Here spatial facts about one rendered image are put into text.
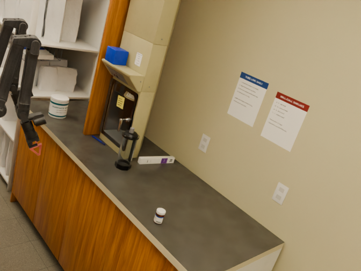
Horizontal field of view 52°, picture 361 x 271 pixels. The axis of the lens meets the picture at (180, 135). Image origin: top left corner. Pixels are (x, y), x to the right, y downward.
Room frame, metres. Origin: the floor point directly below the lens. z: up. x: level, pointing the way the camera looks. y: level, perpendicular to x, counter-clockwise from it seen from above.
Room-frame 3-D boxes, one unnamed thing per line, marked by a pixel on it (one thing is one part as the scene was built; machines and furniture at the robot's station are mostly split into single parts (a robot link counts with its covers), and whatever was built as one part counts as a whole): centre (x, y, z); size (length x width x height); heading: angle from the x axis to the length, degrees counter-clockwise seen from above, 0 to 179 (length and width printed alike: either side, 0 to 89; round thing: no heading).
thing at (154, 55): (2.40, 0.35, 1.32); 0.32 x 0.25 x 0.77; 48
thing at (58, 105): (2.57, 0.93, 1.01); 0.13 x 0.13 x 0.15
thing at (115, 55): (2.32, 0.53, 1.55); 0.10 x 0.10 x 0.09; 48
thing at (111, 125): (2.30, 0.43, 1.19); 0.30 x 0.01 x 0.40; 48
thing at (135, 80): (2.26, 0.47, 1.46); 0.32 x 0.11 x 0.10; 48
